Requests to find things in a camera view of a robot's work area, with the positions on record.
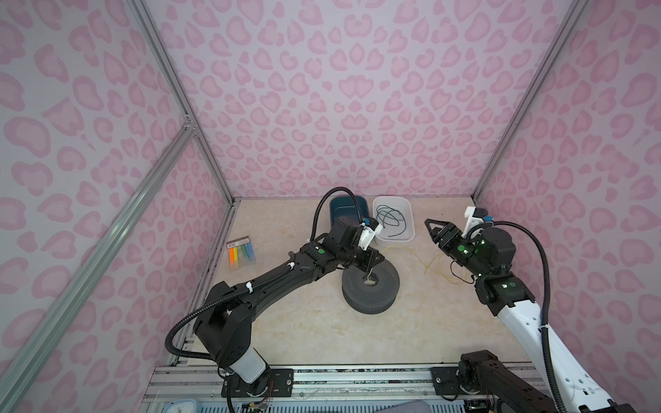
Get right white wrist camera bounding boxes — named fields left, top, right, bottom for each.
left=462, top=206, right=493, bottom=239

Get black perforated cable spool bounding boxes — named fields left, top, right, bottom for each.
left=342, top=260, right=400, bottom=315

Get left aluminium frame strut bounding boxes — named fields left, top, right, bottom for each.
left=126, top=0, right=235, bottom=207

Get dark teal plastic tray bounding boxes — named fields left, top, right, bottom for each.
left=330, top=195, right=370, bottom=227

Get right aluminium frame strut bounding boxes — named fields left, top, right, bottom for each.
left=471, top=0, right=590, bottom=205

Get dark green cable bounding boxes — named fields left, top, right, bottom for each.
left=375, top=204, right=409, bottom=239

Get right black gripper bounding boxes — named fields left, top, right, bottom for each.
left=423, top=219, right=491, bottom=279

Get diagonal aluminium frame strut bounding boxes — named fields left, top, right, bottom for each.
left=0, top=122, right=196, bottom=404

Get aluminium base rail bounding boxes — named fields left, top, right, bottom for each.
left=141, top=363, right=595, bottom=413

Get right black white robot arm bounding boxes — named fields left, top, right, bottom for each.
left=425, top=219, right=633, bottom=412

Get white plastic tray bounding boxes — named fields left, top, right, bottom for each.
left=372, top=196, right=416, bottom=247

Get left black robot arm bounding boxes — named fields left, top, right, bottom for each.
left=165, top=213, right=385, bottom=397

